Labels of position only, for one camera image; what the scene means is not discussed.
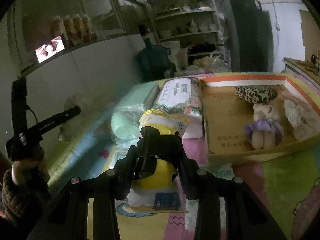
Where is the yellow black plush doll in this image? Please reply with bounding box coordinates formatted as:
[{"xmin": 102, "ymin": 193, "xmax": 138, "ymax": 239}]
[{"xmin": 127, "ymin": 109, "xmax": 189, "ymax": 213}]

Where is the brown knitted sleeve forearm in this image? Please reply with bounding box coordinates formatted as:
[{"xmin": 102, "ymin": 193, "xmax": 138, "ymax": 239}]
[{"xmin": 1, "ymin": 168, "xmax": 52, "ymax": 222}]

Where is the leopard print soft item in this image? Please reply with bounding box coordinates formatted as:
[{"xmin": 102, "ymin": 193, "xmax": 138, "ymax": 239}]
[{"xmin": 235, "ymin": 85, "xmax": 278, "ymax": 104}]

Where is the person's left hand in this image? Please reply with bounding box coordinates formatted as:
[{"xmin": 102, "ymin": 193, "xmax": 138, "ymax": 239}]
[{"xmin": 11, "ymin": 159, "xmax": 49, "ymax": 185}]

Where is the colourful cartoon play mat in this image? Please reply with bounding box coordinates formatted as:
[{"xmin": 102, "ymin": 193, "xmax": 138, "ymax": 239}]
[{"xmin": 46, "ymin": 72, "xmax": 320, "ymax": 240}]

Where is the beige teddy bear purple dress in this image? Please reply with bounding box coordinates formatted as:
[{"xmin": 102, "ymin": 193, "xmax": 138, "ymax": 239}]
[{"xmin": 244, "ymin": 103, "xmax": 284, "ymax": 150}]

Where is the glowing phone screen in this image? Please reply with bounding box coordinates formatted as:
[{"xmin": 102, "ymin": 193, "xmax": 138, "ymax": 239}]
[{"xmin": 35, "ymin": 36, "xmax": 65, "ymax": 63}]

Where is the green tissue pack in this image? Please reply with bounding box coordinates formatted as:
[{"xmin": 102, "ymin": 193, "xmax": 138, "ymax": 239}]
[{"xmin": 111, "ymin": 81, "xmax": 160, "ymax": 144}]

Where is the cardboard box orange rim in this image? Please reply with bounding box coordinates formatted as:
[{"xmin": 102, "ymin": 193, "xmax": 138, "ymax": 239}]
[{"xmin": 201, "ymin": 73, "xmax": 319, "ymax": 165}]

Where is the white fluffy plush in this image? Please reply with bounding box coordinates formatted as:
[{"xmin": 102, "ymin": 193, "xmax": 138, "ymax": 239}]
[{"xmin": 283, "ymin": 100, "xmax": 319, "ymax": 140}]

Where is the orange drink bottle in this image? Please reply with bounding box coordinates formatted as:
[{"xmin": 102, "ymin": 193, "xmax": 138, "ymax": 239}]
[
  {"xmin": 62, "ymin": 15, "xmax": 81, "ymax": 46},
  {"xmin": 72, "ymin": 14, "xmax": 90, "ymax": 43},
  {"xmin": 50, "ymin": 15, "xmax": 68, "ymax": 48},
  {"xmin": 82, "ymin": 14, "xmax": 97, "ymax": 42}
]

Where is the floral tissue pack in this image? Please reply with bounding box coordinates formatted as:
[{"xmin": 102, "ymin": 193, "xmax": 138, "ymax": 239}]
[{"xmin": 153, "ymin": 77, "xmax": 203, "ymax": 139}]

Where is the green water jug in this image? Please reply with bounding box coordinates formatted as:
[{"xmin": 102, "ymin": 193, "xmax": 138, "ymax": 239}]
[{"xmin": 136, "ymin": 24, "xmax": 176, "ymax": 82}]

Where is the plastic bag of goods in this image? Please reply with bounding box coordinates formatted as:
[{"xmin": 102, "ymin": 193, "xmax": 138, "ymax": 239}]
[{"xmin": 186, "ymin": 56, "xmax": 230, "ymax": 73}]

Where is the kitchen counter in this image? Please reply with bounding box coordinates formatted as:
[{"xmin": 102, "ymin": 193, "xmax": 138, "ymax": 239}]
[{"xmin": 283, "ymin": 57, "xmax": 319, "ymax": 90}]

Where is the dark green refrigerator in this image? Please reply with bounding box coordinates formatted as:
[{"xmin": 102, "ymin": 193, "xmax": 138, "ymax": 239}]
[{"xmin": 222, "ymin": 0, "xmax": 273, "ymax": 72}]

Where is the metal storage shelf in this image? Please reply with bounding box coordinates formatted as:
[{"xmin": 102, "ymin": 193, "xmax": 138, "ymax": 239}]
[{"xmin": 145, "ymin": 0, "xmax": 228, "ymax": 65}]

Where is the glass cabinet window frame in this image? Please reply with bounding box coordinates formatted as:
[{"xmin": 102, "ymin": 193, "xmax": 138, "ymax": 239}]
[{"xmin": 7, "ymin": 0, "xmax": 148, "ymax": 75}]

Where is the brown cardboard wall panel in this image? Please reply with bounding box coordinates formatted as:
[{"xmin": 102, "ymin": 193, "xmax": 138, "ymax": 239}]
[{"xmin": 299, "ymin": 10, "xmax": 320, "ymax": 61}]

